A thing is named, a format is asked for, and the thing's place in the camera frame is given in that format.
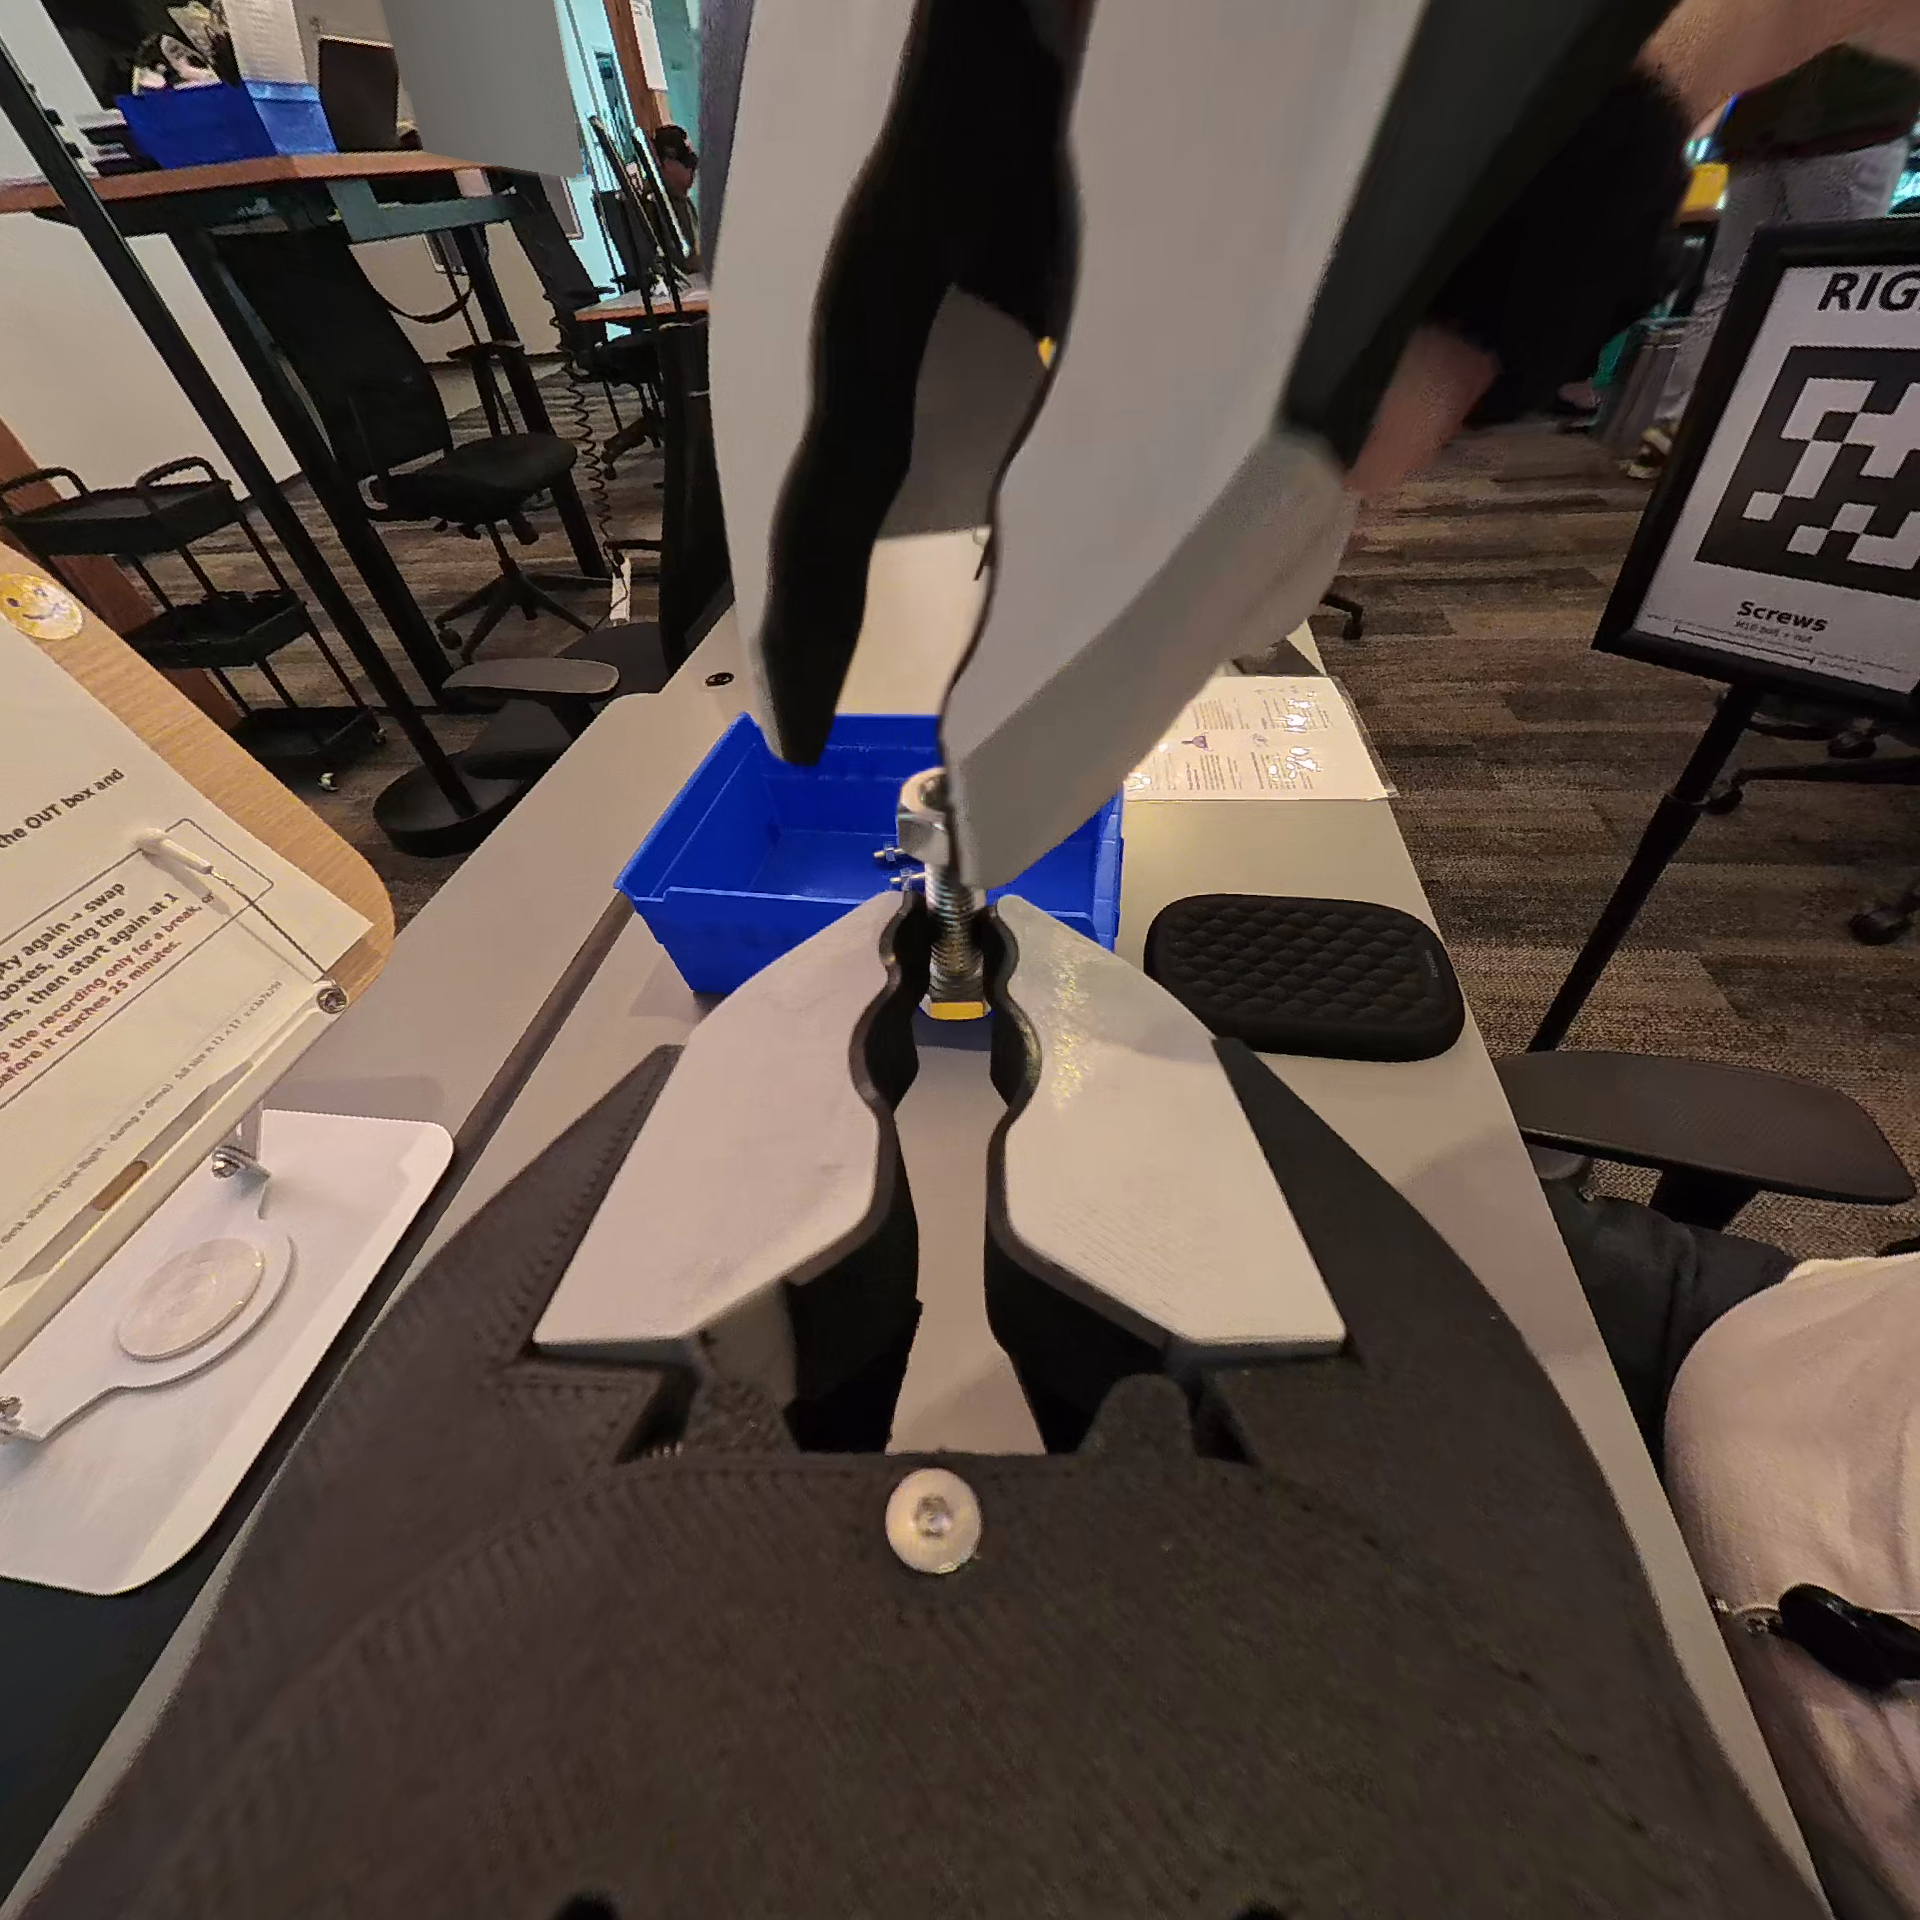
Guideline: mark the black high-back office chair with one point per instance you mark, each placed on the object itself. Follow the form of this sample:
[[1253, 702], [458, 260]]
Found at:
[[691, 493]]

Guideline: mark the printed instruction sheet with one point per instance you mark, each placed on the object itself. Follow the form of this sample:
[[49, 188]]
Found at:
[[120, 930]]

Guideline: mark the black quilted wrist rest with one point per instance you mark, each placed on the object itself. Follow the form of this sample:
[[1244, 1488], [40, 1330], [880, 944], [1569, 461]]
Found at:
[[1305, 973]]

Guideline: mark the black sign tripod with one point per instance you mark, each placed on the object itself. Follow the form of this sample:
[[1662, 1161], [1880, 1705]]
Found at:
[[1651, 869]]

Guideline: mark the white stand base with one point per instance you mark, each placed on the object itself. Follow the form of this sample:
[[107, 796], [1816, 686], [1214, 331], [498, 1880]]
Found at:
[[300, 1348]]

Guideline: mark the steel hex bolt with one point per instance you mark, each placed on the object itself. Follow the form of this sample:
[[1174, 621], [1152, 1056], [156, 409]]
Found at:
[[954, 938]]

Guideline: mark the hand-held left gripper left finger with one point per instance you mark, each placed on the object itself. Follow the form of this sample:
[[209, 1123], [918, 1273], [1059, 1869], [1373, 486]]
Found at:
[[720, 1171]]

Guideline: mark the black rolling cart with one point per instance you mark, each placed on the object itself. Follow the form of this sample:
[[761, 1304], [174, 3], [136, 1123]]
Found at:
[[195, 614]]

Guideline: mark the yellow smiley sticker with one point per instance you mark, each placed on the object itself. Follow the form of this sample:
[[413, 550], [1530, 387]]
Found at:
[[33, 603]]

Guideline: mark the laminated paper sheet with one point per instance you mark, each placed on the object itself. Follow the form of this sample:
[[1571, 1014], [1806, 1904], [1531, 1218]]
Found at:
[[1260, 734]]

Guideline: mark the wooden high desk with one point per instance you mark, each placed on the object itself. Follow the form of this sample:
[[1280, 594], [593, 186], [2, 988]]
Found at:
[[224, 182]]

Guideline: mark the steel hex nut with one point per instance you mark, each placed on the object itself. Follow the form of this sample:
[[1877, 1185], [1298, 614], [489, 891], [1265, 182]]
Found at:
[[914, 826]]

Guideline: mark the black stand pole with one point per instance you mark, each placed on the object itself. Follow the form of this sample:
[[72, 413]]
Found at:
[[441, 810]]

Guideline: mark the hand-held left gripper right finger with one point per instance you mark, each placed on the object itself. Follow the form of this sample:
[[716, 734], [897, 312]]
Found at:
[[1154, 1171]]

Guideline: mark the person's right hand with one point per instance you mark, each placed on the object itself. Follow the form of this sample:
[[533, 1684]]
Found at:
[[1425, 404]]

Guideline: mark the blue plastic bin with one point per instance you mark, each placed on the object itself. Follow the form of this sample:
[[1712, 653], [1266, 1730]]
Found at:
[[750, 885], [224, 118]]

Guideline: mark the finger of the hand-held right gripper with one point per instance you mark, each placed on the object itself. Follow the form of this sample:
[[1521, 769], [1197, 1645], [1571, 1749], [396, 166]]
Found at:
[[1170, 450], [780, 225]]

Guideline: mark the black framed marker sign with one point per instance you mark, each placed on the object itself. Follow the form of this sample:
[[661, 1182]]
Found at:
[[1798, 450]]

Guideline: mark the black chair armrest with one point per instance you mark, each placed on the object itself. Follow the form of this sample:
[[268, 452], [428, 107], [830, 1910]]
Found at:
[[1694, 1124]]

